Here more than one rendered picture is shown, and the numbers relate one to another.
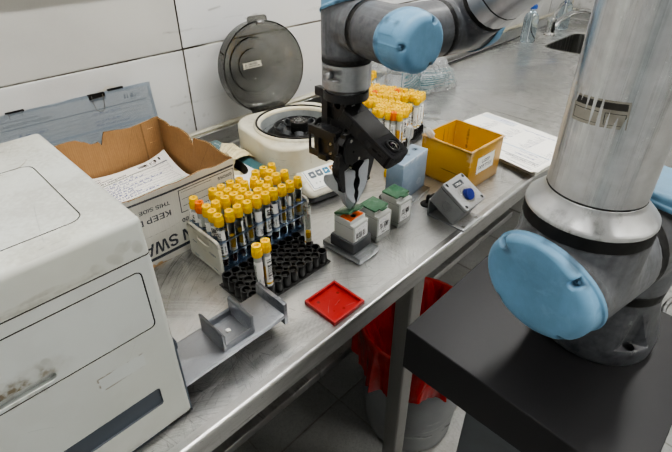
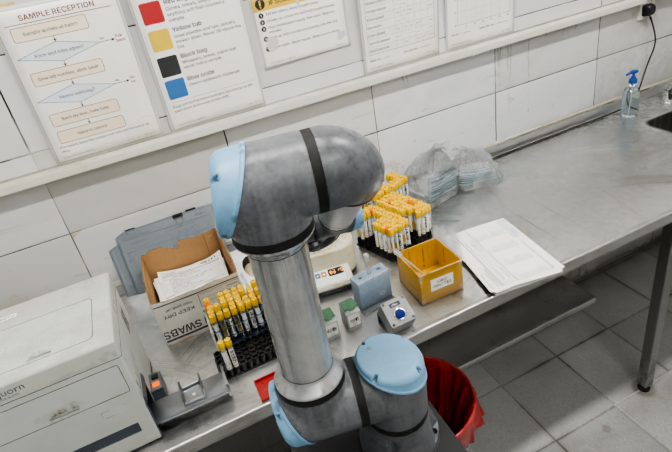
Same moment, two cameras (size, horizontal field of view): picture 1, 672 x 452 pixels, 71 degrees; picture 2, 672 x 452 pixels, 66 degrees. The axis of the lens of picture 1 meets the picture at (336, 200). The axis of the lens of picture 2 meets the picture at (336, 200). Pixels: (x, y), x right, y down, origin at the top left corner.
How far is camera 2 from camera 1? 0.73 m
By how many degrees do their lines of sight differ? 23
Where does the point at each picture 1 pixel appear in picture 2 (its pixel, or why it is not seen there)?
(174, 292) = (188, 359)
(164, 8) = not seen: hidden behind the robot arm
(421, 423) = not seen: outside the picture
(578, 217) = (280, 381)
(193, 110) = not seen: hidden behind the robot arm
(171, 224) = (195, 314)
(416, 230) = (361, 336)
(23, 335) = (62, 390)
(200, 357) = (172, 408)
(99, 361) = (100, 405)
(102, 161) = (178, 258)
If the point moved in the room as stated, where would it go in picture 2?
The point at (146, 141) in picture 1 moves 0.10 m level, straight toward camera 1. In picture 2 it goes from (207, 244) to (202, 262)
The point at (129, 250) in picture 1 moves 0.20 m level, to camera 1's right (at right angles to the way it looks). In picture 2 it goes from (110, 355) to (192, 373)
